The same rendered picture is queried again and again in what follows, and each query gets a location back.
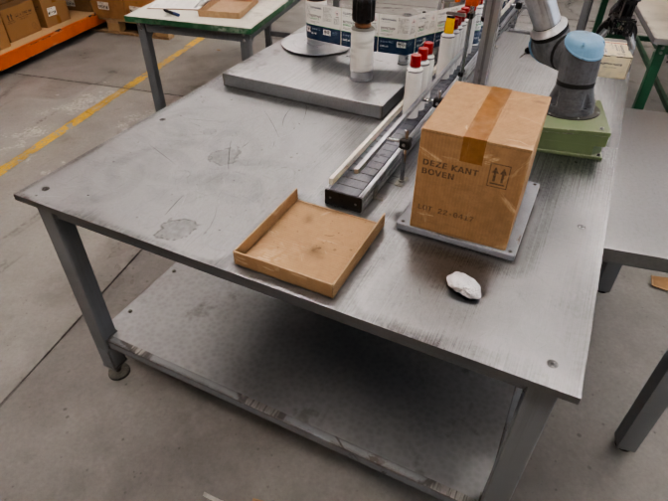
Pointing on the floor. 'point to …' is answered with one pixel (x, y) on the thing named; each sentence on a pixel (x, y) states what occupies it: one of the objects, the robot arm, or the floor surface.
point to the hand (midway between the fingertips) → (608, 54)
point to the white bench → (243, 28)
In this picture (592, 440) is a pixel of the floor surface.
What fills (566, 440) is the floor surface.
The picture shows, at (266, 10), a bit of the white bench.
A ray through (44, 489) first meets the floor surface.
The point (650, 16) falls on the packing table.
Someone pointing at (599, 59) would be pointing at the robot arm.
